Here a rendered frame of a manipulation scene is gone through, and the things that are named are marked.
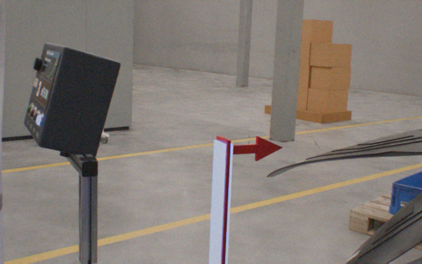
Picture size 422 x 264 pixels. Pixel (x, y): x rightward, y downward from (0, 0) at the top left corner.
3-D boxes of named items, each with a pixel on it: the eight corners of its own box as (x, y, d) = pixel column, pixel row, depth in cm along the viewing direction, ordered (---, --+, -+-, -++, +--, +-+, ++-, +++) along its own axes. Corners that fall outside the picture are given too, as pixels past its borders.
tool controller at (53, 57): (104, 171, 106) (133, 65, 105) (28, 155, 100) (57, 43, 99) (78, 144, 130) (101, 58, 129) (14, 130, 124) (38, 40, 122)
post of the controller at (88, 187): (97, 263, 103) (98, 160, 100) (81, 265, 102) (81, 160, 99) (93, 257, 106) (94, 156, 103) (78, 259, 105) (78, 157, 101)
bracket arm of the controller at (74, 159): (98, 176, 100) (98, 160, 100) (81, 177, 99) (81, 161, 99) (73, 150, 122) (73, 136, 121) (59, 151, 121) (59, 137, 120)
